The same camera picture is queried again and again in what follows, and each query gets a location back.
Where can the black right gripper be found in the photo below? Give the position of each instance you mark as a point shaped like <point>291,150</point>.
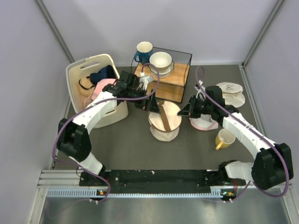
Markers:
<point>189,109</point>

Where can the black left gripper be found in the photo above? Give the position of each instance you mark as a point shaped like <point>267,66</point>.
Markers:
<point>145,104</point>

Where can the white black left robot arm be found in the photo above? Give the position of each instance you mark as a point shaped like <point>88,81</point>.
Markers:
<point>73,134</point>

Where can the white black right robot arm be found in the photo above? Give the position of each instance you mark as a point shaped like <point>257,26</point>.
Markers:
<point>272,161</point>

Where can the pink trimmed mesh bag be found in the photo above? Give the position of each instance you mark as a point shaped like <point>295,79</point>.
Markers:
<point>204,123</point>

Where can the cream mesh laundry bag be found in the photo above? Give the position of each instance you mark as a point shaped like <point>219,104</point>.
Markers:
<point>232,93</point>

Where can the navy blue bra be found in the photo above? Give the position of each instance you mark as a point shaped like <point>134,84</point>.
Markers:
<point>104,73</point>

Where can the pink bra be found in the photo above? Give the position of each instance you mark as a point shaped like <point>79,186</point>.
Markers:
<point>100,85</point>

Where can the beige bra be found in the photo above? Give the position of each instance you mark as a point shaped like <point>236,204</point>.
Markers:
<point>86,89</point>

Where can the cream plastic laundry basket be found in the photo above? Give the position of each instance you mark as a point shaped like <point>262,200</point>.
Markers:
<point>83,68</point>

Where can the white scalloped plate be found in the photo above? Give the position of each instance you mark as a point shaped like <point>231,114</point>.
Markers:
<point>163,73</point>

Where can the white ceramic bowl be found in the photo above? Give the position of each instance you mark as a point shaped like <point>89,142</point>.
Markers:
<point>161,60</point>

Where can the yellow mug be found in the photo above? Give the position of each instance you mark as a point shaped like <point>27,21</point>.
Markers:
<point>224,139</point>

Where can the blue ceramic mug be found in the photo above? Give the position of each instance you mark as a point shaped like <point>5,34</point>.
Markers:
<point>144,52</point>

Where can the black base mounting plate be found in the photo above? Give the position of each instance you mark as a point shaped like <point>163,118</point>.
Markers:
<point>165,181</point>

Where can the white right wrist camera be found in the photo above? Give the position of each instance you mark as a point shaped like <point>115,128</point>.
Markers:
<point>199,95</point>

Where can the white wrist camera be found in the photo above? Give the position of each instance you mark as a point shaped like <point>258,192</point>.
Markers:
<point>144,81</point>
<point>199,95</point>

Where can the black wire wooden shelf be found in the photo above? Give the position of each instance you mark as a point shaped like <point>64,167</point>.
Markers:
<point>173,83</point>

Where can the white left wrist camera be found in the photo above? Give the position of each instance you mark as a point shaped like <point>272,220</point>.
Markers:
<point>144,81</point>

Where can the grey slotted cable duct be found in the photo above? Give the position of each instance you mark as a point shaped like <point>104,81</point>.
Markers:
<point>100,192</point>

